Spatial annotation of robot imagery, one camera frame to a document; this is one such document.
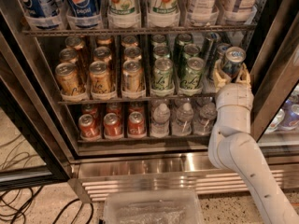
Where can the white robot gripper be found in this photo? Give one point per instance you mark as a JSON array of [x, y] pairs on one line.
[[234, 94]]

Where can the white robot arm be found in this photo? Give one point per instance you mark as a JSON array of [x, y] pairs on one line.
[[232, 147]]

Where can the front right green can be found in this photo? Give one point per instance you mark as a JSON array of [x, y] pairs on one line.
[[192, 73]]

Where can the middle row right green can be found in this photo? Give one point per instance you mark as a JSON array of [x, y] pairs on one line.
[[190, 50]]

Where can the row green can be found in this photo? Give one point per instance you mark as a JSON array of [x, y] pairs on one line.
[[161, 51], [190, 50]]

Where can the open glass fridge door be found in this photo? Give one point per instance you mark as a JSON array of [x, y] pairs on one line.
[[274, 69]]

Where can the purple can right compartment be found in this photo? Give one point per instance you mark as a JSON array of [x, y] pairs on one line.
[[291, 118]]

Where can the front left green can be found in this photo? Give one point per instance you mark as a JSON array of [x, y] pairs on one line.
[[162, 74]]

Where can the middle row left green can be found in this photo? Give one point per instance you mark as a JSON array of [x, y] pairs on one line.
[[161, 51]]

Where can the front right red can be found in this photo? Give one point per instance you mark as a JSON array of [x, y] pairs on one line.
[[136, 123]]

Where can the red can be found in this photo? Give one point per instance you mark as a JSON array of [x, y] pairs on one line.
[[112, 124], [88, 126], [136, 123]]

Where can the row gold can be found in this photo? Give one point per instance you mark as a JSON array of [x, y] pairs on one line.
[[103, 54], [133, 53], [69, 55]]

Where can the front middle red can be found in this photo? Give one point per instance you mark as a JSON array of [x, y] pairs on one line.
[[112, 124]]

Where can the front left red can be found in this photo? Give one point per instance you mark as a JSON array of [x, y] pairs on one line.
[[88, 126]]

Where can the front left gold can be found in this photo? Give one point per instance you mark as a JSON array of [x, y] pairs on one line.
[[68, 78]]

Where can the middle row left gold can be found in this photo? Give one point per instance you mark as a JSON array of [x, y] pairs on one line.
[[69, 55]]

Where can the steel fridge base grille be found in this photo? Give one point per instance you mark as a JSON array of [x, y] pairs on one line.
[[94, 181]]

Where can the right water bottle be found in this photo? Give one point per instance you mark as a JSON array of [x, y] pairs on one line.
[[205, 119]]

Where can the water bottle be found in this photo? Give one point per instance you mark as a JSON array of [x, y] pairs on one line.
[[205, 119], [160, 121], [182, 124]]

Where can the middle water bottle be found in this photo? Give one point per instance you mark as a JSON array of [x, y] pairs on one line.
[[182, 124]]

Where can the left water bottle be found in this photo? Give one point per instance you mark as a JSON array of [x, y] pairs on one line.
[[160, 121]]

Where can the clear plastic bin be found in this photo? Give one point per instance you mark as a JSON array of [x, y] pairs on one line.
[[170, 206]]

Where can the right pepsi bottle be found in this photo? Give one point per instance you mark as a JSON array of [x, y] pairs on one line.
[[83, 8]]

